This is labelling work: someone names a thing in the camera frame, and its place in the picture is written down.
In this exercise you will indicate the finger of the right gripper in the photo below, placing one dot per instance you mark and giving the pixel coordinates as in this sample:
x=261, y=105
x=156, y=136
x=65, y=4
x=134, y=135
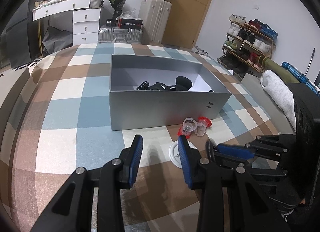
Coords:
x=229, y=162
x=263, y=146

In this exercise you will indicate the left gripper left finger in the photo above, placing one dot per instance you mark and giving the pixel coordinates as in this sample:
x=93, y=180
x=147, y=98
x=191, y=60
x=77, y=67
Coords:
x=71, y=207

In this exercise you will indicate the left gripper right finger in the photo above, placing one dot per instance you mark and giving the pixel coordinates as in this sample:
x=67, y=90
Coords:
x=249, y=207

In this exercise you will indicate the red clear hair clip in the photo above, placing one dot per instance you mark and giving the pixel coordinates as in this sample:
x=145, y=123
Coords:
x=202, y=124
x=188, y=126

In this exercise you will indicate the white round pin badge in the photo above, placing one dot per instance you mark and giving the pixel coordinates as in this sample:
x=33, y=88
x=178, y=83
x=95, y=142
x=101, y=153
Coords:
x=178, y=154

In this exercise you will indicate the grey box lid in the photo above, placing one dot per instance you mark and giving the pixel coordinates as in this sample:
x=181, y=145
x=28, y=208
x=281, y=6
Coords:
x=276, y=115

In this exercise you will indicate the white pillow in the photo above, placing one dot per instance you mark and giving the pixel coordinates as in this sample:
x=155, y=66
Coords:
x=280, y=94

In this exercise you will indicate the olive green rolled blanket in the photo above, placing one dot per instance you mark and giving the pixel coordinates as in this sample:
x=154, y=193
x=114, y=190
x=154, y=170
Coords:
x=285, y=76

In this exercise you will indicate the checkered bed sheet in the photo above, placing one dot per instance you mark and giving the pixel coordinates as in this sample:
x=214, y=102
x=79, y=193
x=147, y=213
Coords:
x=61, y=121

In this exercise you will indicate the shoe rack with shoes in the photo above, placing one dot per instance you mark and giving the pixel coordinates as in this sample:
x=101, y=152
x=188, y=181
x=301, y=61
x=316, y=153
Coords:
x=246, y=42

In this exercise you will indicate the black hair accessories pile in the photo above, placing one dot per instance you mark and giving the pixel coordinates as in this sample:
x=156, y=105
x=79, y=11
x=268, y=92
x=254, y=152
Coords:
x=158, y=86

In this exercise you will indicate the grey cardboard box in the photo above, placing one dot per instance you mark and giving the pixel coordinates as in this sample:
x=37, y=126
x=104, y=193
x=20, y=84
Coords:
x=131, y=108

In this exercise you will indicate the wooden door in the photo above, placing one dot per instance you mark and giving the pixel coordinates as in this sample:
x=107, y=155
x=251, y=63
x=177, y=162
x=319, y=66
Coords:
x=185, y=21

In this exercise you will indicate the white upright suitcase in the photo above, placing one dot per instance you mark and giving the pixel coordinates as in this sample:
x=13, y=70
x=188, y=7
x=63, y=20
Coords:
x=154, y=14

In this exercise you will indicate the silver suitcase lying flat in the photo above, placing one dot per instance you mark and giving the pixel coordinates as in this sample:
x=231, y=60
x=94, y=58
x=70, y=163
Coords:
x=118, y=35

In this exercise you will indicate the black refrigerator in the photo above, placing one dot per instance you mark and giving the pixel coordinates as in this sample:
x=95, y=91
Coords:
x=14, y=39

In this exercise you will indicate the black red box on suitcase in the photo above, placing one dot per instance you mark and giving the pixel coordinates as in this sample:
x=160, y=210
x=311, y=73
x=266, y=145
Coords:
x=130, y=23

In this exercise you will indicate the white desk with drawers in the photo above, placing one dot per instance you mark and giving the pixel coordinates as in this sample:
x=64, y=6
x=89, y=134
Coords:
x=80, y=17

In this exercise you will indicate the dark green flower bouquet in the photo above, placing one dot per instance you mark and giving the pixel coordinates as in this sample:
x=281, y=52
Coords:
x=117, y=5

